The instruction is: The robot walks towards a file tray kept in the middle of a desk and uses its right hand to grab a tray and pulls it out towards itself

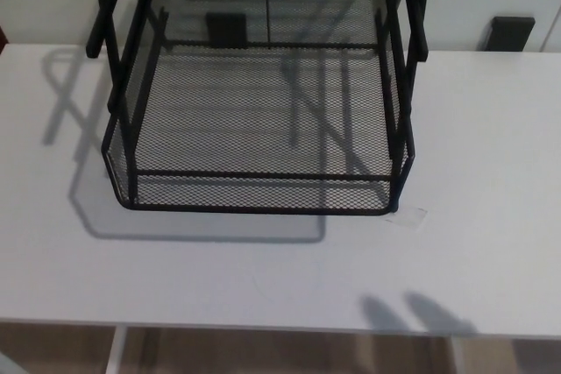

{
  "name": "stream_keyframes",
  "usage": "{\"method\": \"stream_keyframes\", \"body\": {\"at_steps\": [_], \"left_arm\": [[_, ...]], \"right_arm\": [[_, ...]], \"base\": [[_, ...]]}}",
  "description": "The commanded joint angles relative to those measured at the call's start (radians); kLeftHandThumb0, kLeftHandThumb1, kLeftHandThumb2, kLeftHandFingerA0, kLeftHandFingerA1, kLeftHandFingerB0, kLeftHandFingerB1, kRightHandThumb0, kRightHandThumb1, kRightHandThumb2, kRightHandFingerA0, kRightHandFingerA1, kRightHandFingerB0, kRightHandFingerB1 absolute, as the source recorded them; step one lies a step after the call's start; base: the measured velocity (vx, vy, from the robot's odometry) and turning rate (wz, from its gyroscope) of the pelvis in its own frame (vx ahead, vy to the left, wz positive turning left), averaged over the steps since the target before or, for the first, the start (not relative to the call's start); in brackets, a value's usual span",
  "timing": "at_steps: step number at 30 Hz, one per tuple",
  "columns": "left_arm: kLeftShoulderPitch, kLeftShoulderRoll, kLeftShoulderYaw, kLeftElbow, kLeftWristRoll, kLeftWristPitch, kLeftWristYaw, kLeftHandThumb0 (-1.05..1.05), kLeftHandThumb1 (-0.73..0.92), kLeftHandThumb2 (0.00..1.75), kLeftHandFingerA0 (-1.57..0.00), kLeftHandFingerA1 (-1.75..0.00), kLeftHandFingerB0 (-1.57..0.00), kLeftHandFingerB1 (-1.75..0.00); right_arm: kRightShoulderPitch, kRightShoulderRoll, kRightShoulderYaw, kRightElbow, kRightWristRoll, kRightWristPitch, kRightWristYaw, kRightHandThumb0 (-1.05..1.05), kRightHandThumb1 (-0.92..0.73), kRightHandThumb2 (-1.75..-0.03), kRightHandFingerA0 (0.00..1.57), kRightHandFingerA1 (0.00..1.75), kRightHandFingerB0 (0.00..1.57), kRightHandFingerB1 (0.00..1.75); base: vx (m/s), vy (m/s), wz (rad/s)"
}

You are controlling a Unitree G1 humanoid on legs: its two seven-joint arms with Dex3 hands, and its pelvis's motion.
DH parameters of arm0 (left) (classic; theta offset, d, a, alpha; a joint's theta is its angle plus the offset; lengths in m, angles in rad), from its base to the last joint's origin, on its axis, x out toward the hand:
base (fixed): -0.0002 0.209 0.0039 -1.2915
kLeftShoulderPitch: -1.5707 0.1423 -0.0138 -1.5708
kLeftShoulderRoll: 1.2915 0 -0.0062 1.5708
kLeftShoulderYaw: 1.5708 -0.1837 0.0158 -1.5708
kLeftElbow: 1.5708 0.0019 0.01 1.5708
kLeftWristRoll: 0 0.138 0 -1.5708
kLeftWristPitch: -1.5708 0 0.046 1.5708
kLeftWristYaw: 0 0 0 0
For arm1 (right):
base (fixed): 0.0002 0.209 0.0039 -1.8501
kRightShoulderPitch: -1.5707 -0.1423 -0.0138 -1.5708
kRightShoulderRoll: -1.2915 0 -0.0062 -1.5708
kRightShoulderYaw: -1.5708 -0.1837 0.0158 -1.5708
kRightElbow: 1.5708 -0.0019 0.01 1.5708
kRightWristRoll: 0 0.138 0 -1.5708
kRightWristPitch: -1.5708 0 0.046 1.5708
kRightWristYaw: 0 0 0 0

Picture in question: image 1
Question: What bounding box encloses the black metal tray rack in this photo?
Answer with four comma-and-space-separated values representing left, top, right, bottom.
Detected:
85, 0, 433, 211

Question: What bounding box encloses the black rectangular wall fixture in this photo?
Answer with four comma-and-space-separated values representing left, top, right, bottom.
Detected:
205, 12, 247, 49
486, 16, 536, 53

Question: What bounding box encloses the black mesh file tray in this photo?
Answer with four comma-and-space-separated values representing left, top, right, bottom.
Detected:
100, 0, 415, 217

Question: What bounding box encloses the clear tape piece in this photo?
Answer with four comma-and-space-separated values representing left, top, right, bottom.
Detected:
385, 206, 429, 231

